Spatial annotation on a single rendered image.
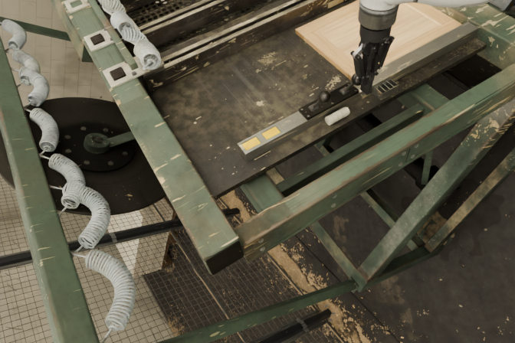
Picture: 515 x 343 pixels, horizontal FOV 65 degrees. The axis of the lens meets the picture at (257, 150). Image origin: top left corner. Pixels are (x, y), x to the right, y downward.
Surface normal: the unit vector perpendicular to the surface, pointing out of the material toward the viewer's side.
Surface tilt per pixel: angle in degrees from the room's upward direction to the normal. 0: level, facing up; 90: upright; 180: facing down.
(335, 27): 59
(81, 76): 90
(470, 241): 0
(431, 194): 0
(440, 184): 0
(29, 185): 90
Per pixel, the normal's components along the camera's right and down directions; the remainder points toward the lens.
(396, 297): -0.78, 0.09
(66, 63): 0.57, 0.51
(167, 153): -0.10, -0.61
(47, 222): 0.35, -0.76
